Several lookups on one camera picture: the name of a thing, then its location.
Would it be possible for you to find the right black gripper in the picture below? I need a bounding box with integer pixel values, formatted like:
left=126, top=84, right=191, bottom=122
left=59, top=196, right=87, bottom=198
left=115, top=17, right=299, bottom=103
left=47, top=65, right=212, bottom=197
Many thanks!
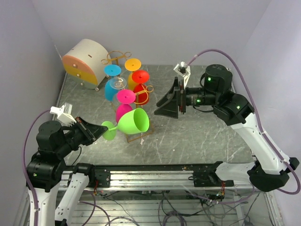
left=154, top=77, right=219, bottom=118

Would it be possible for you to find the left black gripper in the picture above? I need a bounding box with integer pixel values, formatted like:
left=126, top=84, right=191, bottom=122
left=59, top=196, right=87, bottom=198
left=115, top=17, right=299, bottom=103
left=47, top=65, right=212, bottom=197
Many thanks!
left=56, top=114, right=108, bottom=156

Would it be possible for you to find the green plastic wine glass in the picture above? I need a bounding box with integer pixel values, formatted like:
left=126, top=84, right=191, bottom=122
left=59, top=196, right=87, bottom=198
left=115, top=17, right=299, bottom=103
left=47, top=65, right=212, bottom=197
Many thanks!
left=102, top=108, right=150, bottom=141

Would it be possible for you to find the red plastic wine glass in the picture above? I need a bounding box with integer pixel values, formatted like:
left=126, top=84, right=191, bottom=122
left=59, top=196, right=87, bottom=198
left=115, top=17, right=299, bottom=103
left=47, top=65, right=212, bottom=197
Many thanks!
left=132, top=70, right=150, bottom=105

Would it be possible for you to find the orange plastic wine glass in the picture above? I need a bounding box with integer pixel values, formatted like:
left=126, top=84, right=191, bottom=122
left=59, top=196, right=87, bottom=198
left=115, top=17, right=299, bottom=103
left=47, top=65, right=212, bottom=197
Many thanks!
left=125, top=58, right=142, bottom=90

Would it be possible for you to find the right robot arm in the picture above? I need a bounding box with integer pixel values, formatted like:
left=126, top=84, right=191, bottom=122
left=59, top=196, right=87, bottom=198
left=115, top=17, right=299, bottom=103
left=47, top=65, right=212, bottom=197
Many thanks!
left=154, top=62, right=300, bottom=192

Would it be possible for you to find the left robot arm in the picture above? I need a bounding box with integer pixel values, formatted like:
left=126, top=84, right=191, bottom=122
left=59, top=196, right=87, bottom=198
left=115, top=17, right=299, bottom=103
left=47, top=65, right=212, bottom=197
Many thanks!
left=25, top=117, right=108, bottom=226

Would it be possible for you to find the pink plastic wine glass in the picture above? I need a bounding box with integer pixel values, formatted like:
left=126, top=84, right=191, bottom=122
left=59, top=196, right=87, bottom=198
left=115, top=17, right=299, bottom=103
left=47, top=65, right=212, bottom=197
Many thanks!
left=115, top=89, right=136, bottom=122

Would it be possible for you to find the blue plastic wine glass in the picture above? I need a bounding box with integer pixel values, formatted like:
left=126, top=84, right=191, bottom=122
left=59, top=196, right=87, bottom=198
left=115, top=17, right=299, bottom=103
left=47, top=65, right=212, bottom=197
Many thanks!
left=104, top=65, right=121, bottom=102

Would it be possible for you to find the clear wine glass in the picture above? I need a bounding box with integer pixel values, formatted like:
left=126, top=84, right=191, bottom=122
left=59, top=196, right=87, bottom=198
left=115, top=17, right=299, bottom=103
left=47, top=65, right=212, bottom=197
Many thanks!
left=109, top=76, right=127, bottom=111

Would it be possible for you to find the white semicircular drawer box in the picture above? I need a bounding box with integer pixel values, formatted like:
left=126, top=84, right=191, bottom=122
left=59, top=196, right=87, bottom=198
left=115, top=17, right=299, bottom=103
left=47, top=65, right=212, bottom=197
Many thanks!
left=62, top=39, right=111, bottom=91

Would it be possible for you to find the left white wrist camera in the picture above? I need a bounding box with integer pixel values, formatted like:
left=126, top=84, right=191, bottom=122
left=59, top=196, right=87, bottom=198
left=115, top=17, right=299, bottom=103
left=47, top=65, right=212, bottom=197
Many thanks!
left=50, top=103, right=76, bottom=126

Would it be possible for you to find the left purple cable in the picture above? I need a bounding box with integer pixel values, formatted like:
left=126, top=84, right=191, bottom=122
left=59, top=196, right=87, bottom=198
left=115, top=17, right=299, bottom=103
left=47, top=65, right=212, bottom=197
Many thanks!
left=24, top=109, right=52, bottom=226

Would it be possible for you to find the gold wire glass rack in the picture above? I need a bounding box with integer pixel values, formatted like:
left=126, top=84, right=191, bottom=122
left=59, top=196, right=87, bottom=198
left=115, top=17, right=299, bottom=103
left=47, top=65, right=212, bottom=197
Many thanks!
left=101, top=50, right=154, bottom=142

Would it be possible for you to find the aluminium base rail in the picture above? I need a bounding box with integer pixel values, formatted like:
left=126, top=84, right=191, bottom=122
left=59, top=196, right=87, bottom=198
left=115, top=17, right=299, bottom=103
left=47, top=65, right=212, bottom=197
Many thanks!
left=60, top=161, right=267, bottom=191

